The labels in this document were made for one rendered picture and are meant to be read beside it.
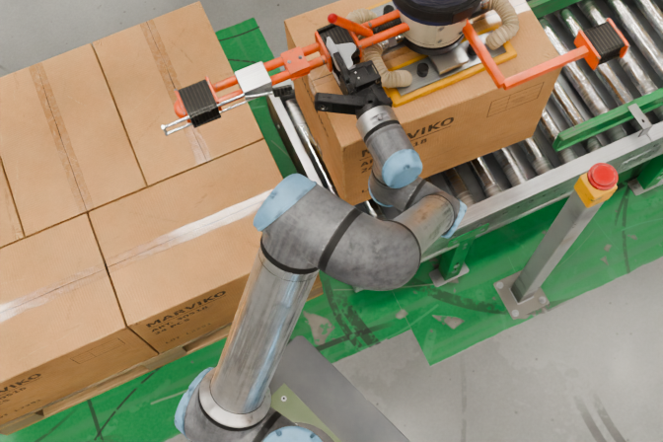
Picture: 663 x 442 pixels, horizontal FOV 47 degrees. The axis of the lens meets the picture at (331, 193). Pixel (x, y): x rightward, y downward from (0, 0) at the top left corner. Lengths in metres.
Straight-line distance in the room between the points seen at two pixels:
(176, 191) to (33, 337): 0.60
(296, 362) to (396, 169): 0.64
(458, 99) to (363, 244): 0.80
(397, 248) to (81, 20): 2.57
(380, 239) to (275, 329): 0.29
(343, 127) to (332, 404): 0.69
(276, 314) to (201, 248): 1.04
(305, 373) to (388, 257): 0.86
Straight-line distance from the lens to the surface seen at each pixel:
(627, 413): 2.90
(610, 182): 1.95
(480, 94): 1.94
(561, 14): 2.80
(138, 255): 2.41
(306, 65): 1.80
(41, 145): 2.66
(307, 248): 1.21
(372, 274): 1.21
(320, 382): 2.01
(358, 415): 2.00
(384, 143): 1.66
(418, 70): 1.90
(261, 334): 1.40
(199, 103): 1.77
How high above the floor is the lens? 2.74
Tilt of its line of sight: 67 degrees down
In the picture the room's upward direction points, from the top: 5 degrees counter-clockwise
